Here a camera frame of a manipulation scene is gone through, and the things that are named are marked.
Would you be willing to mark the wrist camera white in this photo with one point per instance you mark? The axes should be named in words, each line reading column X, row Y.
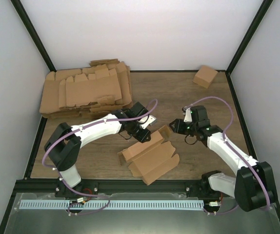
column 148, row 122
column 187, row 114

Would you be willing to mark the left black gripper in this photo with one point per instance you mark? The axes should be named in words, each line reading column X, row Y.
column 141, row 137

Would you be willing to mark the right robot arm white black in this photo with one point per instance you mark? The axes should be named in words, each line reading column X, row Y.
column 253, row 185

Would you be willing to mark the light blue slotted cable duct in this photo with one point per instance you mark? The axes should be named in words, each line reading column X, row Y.
column 190, row 205

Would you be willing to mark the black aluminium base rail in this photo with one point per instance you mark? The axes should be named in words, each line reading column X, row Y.
column 111, row 186

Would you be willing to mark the stack of flat cardboard boxes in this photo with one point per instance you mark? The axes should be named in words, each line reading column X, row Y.
column 92, row 91

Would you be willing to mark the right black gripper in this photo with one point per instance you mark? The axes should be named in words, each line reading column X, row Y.
column 179, row 122

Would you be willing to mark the folded brown cardboard box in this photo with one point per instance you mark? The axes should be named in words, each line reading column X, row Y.
column 205, row 76

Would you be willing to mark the black enclosure frame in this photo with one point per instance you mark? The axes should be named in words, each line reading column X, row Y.
column 255, row 58

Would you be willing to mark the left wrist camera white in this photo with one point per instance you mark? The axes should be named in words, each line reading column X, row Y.
column 148, row 122

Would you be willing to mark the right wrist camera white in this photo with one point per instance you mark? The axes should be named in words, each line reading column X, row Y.
column 187, row 114

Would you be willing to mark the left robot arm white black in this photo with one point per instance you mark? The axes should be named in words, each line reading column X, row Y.
column 62, row 148

